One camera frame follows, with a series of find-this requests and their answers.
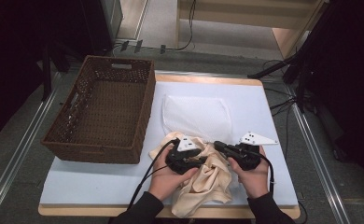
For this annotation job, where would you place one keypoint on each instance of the metal floor rail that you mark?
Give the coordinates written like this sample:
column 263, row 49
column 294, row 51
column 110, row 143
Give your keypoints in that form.
column 18, row 149
column 317, row 155

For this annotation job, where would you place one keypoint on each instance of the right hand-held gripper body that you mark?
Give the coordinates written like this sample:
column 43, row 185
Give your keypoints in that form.
column 248, row 157

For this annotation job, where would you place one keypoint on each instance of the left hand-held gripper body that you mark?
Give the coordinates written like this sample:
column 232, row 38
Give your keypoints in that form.
column 180, row 161

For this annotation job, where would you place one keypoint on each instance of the white mesh laundry bag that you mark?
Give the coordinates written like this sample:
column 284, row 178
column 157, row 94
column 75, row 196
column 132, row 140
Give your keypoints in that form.
column 195, row 115

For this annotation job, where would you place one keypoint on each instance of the dark cabinet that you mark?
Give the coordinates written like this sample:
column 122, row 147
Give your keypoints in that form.
column 104, row 25

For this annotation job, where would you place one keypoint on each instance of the black stand with legs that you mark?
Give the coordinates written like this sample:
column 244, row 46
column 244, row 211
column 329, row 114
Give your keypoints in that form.
column 298, row 62

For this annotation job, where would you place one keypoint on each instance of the brown wicker basket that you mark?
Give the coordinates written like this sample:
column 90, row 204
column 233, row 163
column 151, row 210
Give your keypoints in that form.
column 108, row 109

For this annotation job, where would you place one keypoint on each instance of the person's right hand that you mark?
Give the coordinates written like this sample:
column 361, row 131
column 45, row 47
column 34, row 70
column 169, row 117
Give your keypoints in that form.
column 254, row 182

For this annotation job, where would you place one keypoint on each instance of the black metal post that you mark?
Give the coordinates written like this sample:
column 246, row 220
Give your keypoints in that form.
column 46, row 71

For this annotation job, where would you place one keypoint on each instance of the light wooden furniture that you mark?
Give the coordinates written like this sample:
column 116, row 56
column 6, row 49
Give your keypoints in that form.
column 248, row 15

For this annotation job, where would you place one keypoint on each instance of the cream cloth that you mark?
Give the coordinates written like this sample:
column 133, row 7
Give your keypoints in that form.
column 209, row 183

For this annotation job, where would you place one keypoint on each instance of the wooden table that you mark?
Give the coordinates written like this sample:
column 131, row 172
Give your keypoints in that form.
column 77, row 211

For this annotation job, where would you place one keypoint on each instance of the person's left hand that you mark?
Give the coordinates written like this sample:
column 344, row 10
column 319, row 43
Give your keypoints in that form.
column 166, row 180

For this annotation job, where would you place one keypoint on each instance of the white table mat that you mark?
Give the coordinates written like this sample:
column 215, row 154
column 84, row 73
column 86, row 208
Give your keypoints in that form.
column 102, row 183

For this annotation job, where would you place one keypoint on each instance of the black floor plug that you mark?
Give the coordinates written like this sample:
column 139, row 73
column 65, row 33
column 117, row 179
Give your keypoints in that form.
column 124, row 45

